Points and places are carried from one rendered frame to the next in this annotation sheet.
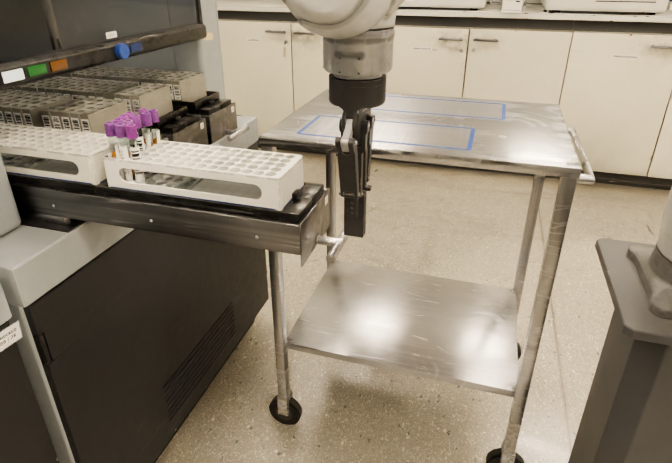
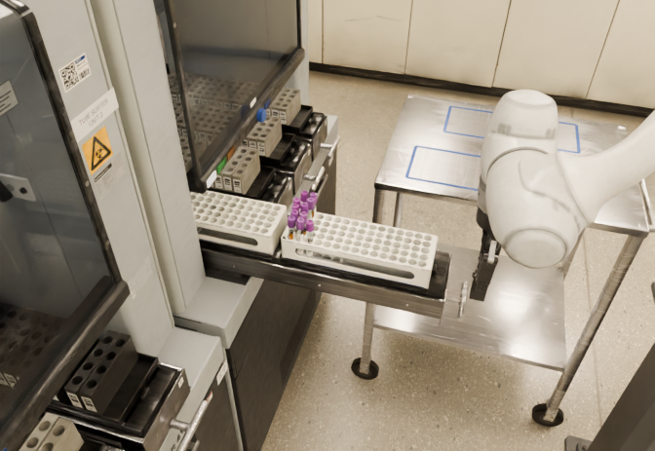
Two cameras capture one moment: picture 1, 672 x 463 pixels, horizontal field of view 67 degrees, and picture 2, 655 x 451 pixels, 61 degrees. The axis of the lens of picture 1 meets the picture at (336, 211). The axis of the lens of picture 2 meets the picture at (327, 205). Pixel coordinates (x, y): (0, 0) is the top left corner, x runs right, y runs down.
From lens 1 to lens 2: 0.56 m
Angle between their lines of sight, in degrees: 14
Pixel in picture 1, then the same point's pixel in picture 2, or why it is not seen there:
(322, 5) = (532, 263)
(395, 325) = not seen: hidden behind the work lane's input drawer
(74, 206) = (252, 269)
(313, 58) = not seen: outside the picture
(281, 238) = (427, 308)
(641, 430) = not seen: outside the picture
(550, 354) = (583, 313)
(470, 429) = (517, 382)
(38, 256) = (234, 312)
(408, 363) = (477, 343)
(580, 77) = (633, 11)
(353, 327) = not seen: hidden behind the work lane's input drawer
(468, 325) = (523, 305)
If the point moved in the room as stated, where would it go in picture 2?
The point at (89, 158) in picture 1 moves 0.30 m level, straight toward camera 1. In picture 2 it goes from (269, 238) to (343, 351)
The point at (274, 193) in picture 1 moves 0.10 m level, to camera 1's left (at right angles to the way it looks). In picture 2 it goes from (425, 278) to (371, 279)
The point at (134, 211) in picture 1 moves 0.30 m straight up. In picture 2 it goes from (306, 278) to (303, 154)
